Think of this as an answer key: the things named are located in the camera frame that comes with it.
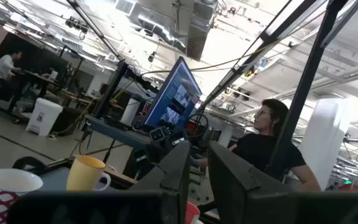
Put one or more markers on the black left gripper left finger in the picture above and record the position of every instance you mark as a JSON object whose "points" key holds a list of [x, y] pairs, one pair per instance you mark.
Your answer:
{"points": [[163, 202]]}

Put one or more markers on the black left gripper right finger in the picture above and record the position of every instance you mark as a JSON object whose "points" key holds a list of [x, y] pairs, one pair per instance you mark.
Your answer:
{"points": [[244, 193]]}

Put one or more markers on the red and white striped mug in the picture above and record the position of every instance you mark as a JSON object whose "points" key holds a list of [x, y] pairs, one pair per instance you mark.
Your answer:
{"points": [[191, 215]]}

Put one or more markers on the seated person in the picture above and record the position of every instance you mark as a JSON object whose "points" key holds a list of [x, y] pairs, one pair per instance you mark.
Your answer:
{"points": [[256, 149]]}

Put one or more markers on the laptop computer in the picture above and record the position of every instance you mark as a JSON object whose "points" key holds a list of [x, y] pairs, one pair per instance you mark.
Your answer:
{"points": [[117, 136]]}

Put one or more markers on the black keyboard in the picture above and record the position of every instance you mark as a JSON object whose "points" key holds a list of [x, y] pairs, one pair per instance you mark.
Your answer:
{"points": [[117, 123]]}

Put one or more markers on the white cylindrical bin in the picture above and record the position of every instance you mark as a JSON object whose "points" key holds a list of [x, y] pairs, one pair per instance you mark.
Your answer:
{"points": [[130, 112]]}

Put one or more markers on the computer monitor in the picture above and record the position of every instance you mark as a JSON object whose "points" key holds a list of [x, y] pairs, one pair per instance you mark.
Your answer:
{"points": [[176, 99]]}

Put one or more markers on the black monitor stand pole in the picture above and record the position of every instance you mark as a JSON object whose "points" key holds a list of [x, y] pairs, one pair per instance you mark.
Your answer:
{"points": [[110, 90]]}

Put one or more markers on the white pedal trash bin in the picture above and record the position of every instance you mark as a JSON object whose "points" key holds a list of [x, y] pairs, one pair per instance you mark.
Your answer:
{"points": [[43, 116]]}

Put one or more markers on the dark distant desk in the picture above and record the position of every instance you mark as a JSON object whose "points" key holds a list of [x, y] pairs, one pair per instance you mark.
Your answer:
{"points": [[33, 77]]}

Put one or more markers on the person at distant desk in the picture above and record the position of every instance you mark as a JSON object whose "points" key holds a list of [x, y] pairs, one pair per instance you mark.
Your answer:
{"points": [[3, 67]]}

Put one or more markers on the black rig frame post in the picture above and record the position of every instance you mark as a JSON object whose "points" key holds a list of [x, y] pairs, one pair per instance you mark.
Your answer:
{"points": [[306, 87]]}

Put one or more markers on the black rig frame beam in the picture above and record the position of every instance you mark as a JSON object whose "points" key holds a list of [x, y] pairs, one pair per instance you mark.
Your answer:
{"points": [[259, 40]]}

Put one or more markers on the silver ventilation duct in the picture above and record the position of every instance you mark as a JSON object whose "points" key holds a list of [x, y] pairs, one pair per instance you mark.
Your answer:
{"points": [[197, 31]]}

